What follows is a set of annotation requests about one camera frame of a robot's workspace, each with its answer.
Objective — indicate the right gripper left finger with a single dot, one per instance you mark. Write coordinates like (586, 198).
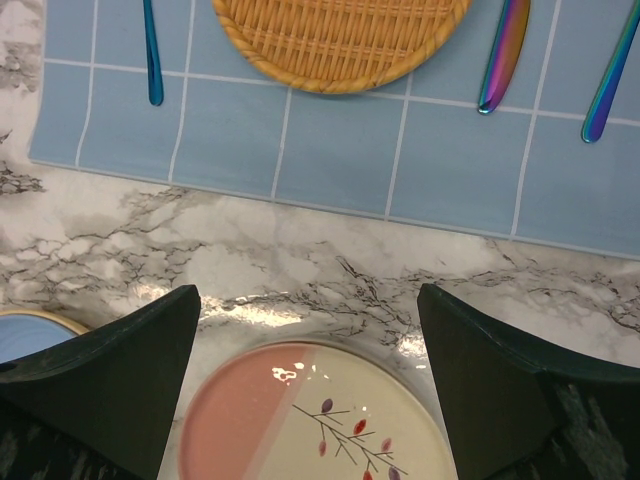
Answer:
(100, 405)

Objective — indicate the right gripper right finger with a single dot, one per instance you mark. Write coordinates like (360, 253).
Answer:
(516, 406)

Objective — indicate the orange yellow plate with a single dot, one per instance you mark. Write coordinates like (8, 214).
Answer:
(67, 323)

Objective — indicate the light blue plate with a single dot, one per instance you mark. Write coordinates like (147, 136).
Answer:
(22, 335)

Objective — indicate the pink and cream plate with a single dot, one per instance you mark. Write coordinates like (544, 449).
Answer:
(302, 410)

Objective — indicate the blue tiled placemat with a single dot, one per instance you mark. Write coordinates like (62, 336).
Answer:
(414, 151)

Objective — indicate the iridescent spoon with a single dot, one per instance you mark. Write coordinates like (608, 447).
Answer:
(600, 107)

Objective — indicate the blue metal fork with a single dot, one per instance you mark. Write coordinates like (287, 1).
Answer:
(154, 74)

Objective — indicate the iridescent table knife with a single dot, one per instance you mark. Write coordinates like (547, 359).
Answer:
(507, 45)

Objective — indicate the woven wicker trivet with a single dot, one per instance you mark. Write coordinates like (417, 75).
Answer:
(338, 46)

